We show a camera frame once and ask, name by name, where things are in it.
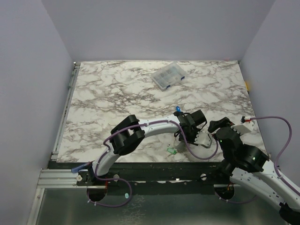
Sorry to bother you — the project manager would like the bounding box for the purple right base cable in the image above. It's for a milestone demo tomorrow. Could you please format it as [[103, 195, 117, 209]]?
[[217, 195, 258, 204]]

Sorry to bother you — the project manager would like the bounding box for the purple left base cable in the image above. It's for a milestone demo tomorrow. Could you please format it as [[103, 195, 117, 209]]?
[[86, 177, 132, 208]]

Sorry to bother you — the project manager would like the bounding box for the clear plastic bag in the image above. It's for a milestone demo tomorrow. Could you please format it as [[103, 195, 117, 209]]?
[[171, 137, 187, 153]]

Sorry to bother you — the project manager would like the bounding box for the aluminium extrusion frame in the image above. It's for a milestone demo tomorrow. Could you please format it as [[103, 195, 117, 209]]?
[[25, 62, 82, 225]]

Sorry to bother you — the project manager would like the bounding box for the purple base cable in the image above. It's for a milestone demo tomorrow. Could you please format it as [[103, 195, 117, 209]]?
[[86, 177, 132, 208], [217, 195, 258, 204]]

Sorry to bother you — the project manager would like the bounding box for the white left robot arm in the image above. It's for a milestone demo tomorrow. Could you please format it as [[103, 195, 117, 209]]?
[[71, 110, 207, 185]]

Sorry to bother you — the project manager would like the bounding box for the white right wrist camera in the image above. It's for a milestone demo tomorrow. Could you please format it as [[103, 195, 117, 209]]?
[[231, 116, 255, 135]]

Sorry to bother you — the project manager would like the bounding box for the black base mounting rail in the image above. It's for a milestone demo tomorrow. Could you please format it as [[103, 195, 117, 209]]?
[[76, 162, 235, 199]]

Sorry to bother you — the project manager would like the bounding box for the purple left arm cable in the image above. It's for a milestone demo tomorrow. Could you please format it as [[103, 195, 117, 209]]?
[[93, 120, 219, 181]]

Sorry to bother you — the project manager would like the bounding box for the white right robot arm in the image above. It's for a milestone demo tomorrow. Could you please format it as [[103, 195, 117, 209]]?
[[208, 116, 300, 225]]

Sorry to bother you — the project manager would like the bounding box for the green key tag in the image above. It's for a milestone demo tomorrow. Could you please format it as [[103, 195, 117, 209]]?
[[167, 147, 177, 155]]

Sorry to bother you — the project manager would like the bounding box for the clear plastic organizer box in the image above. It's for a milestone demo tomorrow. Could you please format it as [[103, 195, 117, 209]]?
[[150, 62, 187, 91]]

